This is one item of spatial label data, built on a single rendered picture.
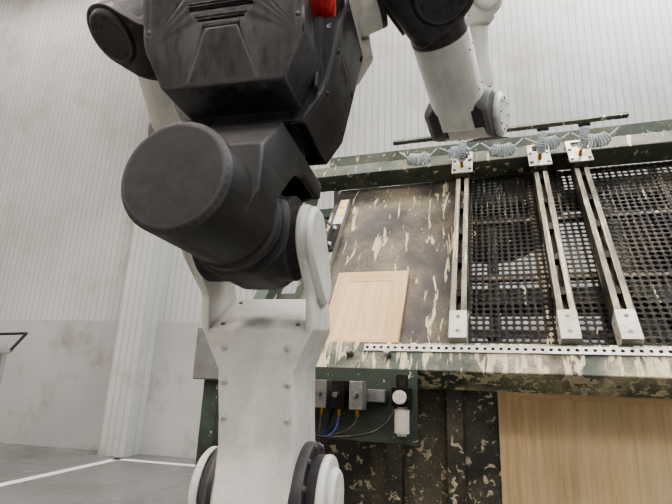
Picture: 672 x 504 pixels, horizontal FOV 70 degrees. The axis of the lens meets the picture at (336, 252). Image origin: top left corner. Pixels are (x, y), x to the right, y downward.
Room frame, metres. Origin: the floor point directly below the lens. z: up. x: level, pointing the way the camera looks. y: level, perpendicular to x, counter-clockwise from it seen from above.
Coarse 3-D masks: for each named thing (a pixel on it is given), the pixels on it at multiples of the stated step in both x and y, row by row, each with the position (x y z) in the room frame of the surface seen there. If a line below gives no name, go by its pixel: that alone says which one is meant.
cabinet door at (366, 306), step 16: (352, 272) 2.07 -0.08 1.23; (368, 272) 2.05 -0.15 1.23; (384, 272) 2.02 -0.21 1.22; (400, 272) 2.00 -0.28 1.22; (336, 288) 2.04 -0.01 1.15; (352, 288) 2.02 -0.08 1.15; (368, 288) 1.99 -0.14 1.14; (384, 288) 1.97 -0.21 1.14; (400, 288) 1.94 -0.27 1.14; (336, 304) 1.98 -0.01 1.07; (352, 304) 1.96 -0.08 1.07; (368, 304) 1.94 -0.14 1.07; (384, 304) 1.92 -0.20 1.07; (400, 304) 1.89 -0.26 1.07; (336, 320) 1.93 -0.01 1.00; (352, 320) 1.91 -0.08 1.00; (368, 320) 1.89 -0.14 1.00; (384, 320) 1.87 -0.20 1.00; (400, 320) 1.85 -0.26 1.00; (336, 336) 1.88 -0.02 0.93; (352, 336) 1.86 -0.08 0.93; (368, 336) 1.84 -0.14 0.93; (384, 336) 1.82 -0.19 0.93
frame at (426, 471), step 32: (448, 416) 1.83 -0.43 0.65; (480, 416) 1.85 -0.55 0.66; (352, 448) 2.01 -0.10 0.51; (384, 448) 1.97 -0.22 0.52; (416, 448) 1.93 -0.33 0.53; (448, 448) 1.83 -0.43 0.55; (480, 448) 1.86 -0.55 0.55; (352, 480) 2.01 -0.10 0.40; (384, 480) 1.97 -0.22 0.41; (416, 480) 1.93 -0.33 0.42; (448, 480) 1.84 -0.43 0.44; (480, 480) 1.86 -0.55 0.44
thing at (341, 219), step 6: (348, 204) 2.36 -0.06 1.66; (348, 210) 2.36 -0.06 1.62; (336, 216) 2.31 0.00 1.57; (342, 216) 2.30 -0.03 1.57; (336, 222) 2.28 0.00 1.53; (342, 222) 2.28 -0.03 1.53; (342, 228) 2.28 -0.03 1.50; (336, 240) 2.20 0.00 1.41; (336, 246) 2.21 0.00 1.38; (330, 252) 2.16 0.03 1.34; (330, 258) 2.13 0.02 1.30; (330, 264) 2.14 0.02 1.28; (330, 270) 2.14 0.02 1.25
